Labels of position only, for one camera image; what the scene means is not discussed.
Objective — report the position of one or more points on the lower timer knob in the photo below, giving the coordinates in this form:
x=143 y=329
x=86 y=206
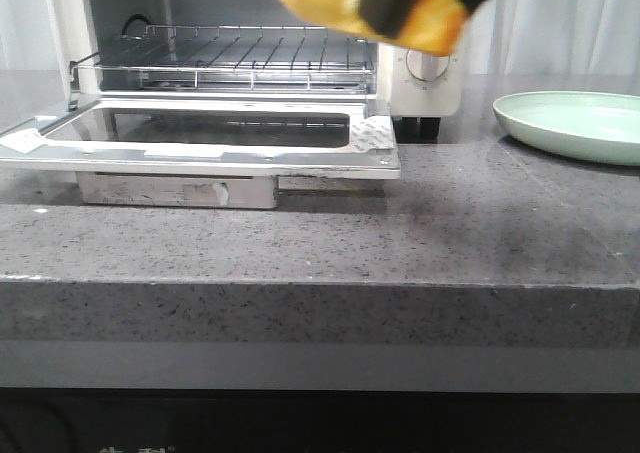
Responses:
x=425 y=67

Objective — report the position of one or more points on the metal wire oven rack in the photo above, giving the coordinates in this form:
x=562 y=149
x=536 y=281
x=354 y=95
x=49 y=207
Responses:
x=188 y=58

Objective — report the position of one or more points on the glass oven door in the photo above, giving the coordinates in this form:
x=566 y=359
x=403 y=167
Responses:
x=189 y=151

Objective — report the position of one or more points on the light green plate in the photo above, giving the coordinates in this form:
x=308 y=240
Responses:
x=589 y=126

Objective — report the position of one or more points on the golden striped bread roll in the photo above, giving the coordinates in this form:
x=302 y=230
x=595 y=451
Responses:
x=435 y=28

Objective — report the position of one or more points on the white Toshiba toaster oven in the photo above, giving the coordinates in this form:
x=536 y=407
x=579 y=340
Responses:
x=416 y=107

